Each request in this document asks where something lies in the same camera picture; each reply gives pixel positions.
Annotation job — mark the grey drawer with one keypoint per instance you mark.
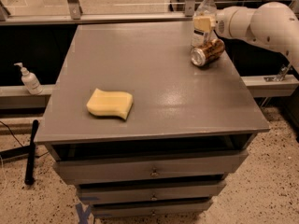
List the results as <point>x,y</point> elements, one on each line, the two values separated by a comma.
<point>159,192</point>
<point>146,168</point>
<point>137,209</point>

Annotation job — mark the clear plastic water bottle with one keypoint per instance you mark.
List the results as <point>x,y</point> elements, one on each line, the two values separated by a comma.
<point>204,21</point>

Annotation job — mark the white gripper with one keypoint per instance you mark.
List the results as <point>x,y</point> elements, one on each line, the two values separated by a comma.
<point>222,24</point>

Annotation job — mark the black stick tool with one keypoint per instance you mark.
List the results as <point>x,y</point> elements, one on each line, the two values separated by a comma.
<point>29,175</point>

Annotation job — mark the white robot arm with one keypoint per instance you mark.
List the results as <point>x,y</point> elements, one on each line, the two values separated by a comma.
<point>272,26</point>

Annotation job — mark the orange soda can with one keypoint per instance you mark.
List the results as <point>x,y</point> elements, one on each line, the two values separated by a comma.
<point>211,51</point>

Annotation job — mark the right metal window bracket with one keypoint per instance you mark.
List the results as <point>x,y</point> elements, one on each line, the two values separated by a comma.
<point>190,0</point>

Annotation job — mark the left metal window bracket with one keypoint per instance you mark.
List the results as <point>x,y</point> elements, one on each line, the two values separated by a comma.
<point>74,9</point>

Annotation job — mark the metal window bracket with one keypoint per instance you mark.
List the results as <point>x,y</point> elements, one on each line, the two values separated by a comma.
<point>190,0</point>
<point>74,9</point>

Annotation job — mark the bottom grey drawer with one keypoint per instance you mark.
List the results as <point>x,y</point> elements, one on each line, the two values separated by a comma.
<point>137,209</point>

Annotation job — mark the top grey drawer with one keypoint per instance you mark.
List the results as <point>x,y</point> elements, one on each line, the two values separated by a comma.
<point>146,168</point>

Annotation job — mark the white pump dispenser bottle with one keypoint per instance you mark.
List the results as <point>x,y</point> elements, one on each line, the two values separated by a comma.
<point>29,80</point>

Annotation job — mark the blue tape cross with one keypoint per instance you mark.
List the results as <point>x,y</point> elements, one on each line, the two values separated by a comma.
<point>85,215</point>

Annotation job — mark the yellow sponge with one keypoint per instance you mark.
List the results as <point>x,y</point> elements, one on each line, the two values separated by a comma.
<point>110,103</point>

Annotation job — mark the middle grey drawer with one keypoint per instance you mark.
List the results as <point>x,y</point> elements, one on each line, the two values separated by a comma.
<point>159,192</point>

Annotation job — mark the grey drawer cabinet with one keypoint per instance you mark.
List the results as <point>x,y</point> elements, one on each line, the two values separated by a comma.
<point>177,107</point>

